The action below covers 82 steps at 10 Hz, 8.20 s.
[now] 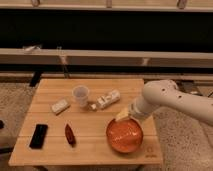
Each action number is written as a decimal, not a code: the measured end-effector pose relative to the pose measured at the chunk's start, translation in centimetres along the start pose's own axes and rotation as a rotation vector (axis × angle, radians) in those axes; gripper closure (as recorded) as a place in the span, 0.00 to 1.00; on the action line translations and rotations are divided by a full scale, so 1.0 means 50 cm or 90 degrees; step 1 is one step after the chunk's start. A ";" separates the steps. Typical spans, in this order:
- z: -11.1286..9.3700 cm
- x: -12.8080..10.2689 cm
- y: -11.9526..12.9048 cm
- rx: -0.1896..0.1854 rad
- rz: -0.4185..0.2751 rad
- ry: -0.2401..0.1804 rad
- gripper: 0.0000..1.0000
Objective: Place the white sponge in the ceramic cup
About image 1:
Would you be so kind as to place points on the black rectangular remote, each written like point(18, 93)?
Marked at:
point(38, 136)

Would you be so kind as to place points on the white lying bottle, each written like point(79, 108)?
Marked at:
point(105, 100)

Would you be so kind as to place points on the wooden table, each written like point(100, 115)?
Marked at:
point(89, 128)

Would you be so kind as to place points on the long wooden shelf rail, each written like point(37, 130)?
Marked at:
point(108, 58)

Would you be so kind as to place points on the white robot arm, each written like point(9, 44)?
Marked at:
point(166, 93)

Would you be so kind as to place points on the white sponge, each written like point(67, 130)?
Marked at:
point(60, 106)

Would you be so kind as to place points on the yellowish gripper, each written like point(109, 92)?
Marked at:
point(123, 114)

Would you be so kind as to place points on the translucent plastic cup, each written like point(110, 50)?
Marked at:
point(80, 94)

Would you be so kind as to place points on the orange bowl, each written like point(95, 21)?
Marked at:
point(124, 136)

